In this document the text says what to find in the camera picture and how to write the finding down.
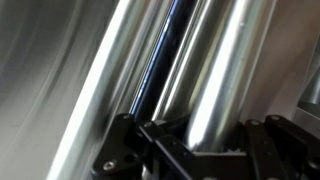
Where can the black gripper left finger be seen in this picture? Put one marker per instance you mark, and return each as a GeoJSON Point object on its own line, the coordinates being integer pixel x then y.
{"type": "Point", "coordinates": [131, 146]}

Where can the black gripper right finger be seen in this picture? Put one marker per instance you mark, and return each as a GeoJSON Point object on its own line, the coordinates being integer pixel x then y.
{"type": "Point", "coordinates": [276, 149]}

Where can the chrome refrigerator door handle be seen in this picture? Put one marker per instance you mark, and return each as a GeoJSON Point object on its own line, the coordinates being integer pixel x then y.
{"type": "Point", "coordinates": [213, 69]}

